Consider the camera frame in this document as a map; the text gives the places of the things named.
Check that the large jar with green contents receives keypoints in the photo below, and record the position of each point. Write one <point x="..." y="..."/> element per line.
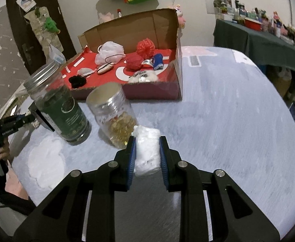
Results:
<point x="69" y="116"/>

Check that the red lined cardboard box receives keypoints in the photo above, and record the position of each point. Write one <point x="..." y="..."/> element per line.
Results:
<point x="162" y="90"/>

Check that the row of bottles and jars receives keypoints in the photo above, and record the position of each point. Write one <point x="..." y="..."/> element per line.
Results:
<point x="276" y="22"/>

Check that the white cotton wad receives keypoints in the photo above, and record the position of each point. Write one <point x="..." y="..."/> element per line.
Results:
<point x="147" y="151"/>

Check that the dark brown door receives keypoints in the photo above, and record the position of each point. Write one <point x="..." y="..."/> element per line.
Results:
<point x="61" y="5"/>

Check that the beige hanging cloth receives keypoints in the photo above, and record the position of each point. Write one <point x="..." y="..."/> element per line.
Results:
<point x="43" y="37"/>

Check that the black scrunchie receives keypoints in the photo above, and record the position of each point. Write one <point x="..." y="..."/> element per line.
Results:
<point x="77" y="82"/>

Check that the small jar with yellow capsules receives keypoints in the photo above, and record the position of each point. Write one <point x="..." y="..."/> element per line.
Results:
<point x="112" y="111"/>

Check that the white fuzzy plush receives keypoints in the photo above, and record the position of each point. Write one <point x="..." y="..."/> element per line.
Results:
<point x="143" y="77"/>

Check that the blue sock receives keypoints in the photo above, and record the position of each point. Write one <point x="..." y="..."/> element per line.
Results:
<point x="158" y="61"/>

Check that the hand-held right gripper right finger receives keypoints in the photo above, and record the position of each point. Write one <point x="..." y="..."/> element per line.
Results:
<point x="163" y="161"/>

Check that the red knitted ball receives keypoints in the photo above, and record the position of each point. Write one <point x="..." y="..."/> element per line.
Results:
<point x="133" y="61"/>

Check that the paper picture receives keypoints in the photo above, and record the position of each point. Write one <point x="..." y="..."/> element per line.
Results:
<point x="26" y="3"/>

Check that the green plush toy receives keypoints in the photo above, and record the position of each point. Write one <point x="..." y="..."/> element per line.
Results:
<point x="50" y="25"/>

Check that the red pompom ball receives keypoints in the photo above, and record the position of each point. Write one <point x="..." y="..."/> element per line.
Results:
<point x="145" y="46"/>

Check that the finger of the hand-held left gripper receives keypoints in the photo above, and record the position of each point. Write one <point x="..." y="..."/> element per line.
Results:
<point x="19" y="121"/>

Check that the small pink white plush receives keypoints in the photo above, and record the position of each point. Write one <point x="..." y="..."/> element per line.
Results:
<point x="180" y="16"/>

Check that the pale pink bath pouf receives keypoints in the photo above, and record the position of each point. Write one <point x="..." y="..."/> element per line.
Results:
<point x="109" y="50"/>

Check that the person's left forearm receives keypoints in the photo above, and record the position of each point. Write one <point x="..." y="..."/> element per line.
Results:
<point x="1" y="196"/>

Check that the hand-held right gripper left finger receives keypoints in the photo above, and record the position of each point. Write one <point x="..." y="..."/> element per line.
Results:
<point x="132" y="161"/>

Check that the pink plush toy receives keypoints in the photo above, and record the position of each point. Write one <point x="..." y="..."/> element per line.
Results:
<point x="104" y="17"/>

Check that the white blue small cloth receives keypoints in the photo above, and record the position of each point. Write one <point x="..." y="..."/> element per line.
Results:
<point x="147" y="62"/>

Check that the table with dark green cloth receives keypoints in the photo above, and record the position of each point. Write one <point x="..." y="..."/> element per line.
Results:
<point x="263" y="48"/>

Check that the blue white plastic packet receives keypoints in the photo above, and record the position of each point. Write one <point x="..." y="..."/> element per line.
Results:
<point x="56" y="54"/>

